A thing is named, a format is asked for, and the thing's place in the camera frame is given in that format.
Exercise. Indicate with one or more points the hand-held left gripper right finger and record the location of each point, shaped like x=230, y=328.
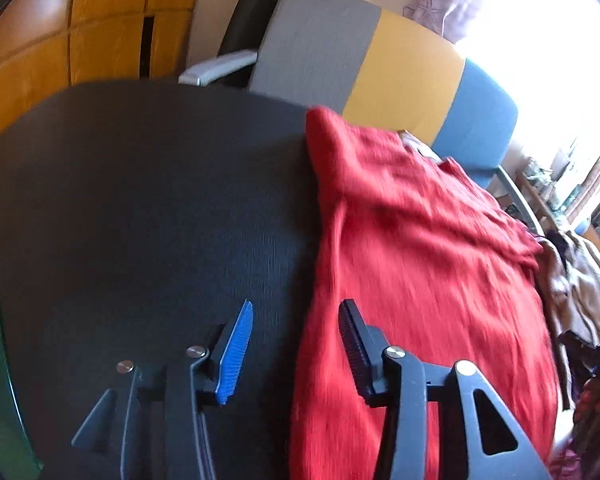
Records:
x=352, y=345

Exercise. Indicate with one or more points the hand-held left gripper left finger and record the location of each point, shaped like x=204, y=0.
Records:
x=235, y=355

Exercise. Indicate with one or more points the red knit sweater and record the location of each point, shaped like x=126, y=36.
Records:
x=420, y=260

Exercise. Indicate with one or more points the pink knit sweater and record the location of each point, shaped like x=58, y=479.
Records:
x=580, y=280

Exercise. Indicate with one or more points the green object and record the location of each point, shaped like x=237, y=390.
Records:
x=0, y=410

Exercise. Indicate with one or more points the dark patterned cloth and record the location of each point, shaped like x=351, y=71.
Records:
x=595, y=395

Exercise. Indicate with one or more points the cluttered wooden shelf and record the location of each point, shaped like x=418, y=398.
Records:
x=555, y=185

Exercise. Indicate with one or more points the grey yellow blue chair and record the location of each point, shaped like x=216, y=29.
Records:
x=320, y=45

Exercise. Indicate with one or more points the wooden cabinet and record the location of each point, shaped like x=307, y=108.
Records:
x=110, y=40

